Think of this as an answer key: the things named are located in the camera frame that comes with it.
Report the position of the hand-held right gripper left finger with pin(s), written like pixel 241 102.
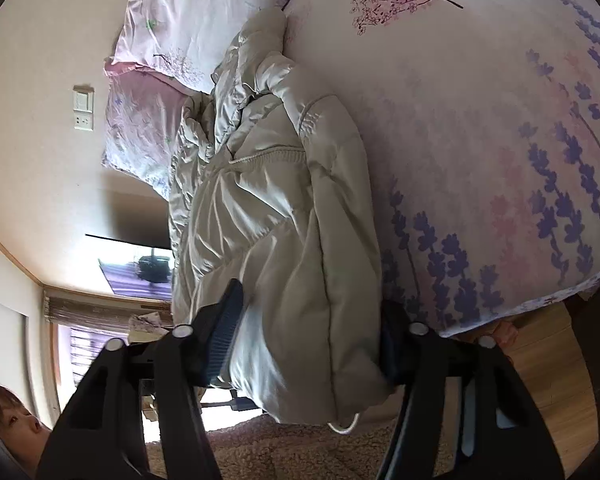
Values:
pixel 227 325

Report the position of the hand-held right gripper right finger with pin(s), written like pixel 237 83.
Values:
pixel 391 355

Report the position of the beige puffer jacket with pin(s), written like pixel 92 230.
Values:
pixel 280 210

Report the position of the black television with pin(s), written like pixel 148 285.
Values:
pixel 125 265

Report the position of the beige window curtain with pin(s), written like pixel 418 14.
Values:
pixel 95 310

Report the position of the person's beige fleece clothing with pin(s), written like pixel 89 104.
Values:
pixel 290 455

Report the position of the person's face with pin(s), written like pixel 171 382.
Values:
pixel 10 415

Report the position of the floral bed sheet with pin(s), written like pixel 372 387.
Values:
pixel 480 110

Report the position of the light pink floral pillow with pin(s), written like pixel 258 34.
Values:
pixel 195 15

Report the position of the white wall socket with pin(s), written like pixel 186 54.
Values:
pixel 83 121

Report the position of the white wall light switch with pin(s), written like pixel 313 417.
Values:
pixel 83 99

